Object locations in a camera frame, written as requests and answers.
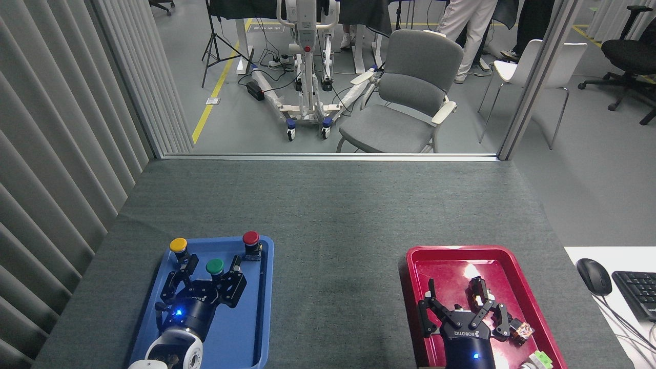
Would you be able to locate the white green switch block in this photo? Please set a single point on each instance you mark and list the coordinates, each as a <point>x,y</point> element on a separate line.
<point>538,360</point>

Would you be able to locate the black and white switch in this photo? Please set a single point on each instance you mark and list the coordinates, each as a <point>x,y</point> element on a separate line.
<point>480,300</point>

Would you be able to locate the white plastic chair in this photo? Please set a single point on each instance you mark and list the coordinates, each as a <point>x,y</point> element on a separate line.
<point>517,66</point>

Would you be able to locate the person in dark trousers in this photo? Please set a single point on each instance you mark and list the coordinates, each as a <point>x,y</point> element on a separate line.
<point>533,20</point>

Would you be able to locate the black amber switch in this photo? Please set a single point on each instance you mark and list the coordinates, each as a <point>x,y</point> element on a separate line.
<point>523,330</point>

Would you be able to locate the green push button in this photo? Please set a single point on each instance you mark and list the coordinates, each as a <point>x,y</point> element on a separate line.
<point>214,266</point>

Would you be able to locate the silver table edge rail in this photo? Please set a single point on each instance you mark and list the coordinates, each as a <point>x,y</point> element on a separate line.
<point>328,157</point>

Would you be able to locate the black keyboard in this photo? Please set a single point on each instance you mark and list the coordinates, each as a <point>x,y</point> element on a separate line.
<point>638,294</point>

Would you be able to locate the black office chair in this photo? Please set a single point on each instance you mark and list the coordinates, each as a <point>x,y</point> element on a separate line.
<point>630,54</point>

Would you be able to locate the red push button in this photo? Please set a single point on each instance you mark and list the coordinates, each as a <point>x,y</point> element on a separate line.
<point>250,238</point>

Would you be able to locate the floor socket plate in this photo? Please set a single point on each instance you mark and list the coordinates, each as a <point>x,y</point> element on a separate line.
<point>212,101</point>

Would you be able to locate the blue plastic tray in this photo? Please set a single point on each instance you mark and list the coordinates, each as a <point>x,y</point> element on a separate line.
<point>241,333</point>

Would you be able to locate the red plastic tray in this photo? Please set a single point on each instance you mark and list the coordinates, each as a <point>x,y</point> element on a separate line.
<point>446,266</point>

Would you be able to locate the black power brick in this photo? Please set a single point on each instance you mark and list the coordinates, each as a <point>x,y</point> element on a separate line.
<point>254,90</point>

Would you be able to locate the grey upholstered armchair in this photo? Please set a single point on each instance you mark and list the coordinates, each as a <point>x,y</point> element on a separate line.
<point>410,92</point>

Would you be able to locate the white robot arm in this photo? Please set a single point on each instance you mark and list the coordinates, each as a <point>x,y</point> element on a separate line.
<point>174,351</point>

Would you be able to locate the black tripod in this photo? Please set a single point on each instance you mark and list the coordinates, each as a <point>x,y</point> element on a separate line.
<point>215,46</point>

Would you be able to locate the black draped table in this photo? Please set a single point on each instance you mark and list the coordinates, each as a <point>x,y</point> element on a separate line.
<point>359,13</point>

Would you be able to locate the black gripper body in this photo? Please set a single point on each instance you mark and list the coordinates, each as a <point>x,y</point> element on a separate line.
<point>187,315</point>
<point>464,348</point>

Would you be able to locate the person in pale trousers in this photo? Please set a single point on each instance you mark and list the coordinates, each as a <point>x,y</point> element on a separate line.
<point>474,25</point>

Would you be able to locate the yellow push button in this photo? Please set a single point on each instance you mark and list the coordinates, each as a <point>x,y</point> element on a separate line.
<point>178,244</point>

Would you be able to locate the silver frame post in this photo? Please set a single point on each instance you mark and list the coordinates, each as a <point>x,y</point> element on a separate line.
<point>538,77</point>
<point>148,92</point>

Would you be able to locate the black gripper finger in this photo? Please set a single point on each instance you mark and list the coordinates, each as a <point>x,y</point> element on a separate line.
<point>167,293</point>
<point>502,323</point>
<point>423,312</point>
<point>234,289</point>

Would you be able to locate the white power strip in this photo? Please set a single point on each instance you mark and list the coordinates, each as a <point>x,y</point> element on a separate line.
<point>279,61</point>

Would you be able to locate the black computer mouse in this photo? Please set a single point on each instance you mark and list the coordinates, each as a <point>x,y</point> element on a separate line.
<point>594,275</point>

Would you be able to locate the white desk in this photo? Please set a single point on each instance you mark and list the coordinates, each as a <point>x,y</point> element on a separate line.
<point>622,256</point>

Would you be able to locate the white wheeled stand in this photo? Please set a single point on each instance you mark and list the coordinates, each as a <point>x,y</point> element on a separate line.
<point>306,77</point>

